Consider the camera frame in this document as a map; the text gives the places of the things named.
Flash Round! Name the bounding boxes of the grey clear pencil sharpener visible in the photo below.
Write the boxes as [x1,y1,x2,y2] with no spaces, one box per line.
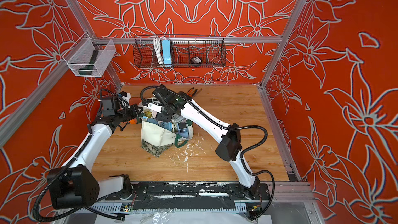
[172,114,189,139]

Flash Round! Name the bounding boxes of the cream tote bag green handles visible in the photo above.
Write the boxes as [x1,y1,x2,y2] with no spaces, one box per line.
[139,103,194,157]

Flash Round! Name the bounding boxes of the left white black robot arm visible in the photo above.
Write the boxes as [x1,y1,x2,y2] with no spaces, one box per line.
[47,91,143,209]

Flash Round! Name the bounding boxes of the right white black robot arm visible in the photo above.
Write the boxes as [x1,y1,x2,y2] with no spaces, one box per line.
[140,85,268,198]

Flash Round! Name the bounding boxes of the orange plastic tool case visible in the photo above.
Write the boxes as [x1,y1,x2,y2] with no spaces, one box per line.
[118,117,138,125]

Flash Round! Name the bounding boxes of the light blue box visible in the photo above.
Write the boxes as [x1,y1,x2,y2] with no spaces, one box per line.
[162,39,172,66]

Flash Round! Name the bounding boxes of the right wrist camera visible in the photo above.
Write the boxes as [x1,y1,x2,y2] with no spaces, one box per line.
[147,103,162,113]

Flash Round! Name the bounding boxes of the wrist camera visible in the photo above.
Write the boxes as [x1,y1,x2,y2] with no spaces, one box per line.
[118,91,131,108]
[147,103,162,113]

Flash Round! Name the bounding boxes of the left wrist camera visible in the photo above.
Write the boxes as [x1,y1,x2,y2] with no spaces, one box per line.
[118,91,131,108]

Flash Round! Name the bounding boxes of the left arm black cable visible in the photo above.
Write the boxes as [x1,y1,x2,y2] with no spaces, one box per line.
[32,88,131,223]

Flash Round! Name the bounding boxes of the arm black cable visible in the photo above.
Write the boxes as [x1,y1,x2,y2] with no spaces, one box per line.
[32,88,131,223]
[139,85,276,219]

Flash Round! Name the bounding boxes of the orange handled pliers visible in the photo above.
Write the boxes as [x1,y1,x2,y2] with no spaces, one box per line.
[187,87,203,97]

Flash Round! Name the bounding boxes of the black wire wall basket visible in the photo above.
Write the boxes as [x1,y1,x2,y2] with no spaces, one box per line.
[133,35,227,68]

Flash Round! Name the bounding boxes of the clear acrylic wall bin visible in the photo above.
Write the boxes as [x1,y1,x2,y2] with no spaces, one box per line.
[62,33,116,77]

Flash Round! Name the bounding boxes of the white coiled cable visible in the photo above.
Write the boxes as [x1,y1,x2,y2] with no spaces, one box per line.
[153,37,164,65]

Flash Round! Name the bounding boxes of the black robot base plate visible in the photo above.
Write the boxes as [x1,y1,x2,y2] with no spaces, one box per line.
[105,181,271,213]

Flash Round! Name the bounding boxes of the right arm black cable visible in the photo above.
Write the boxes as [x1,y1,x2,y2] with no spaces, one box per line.
[139,85,276,219]

